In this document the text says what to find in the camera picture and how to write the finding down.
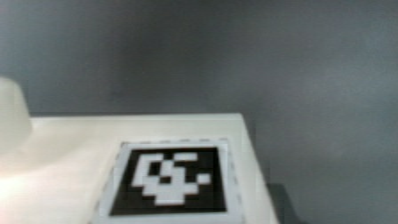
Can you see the white drawer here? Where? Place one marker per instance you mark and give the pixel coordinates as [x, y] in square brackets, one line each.
[154, 169]

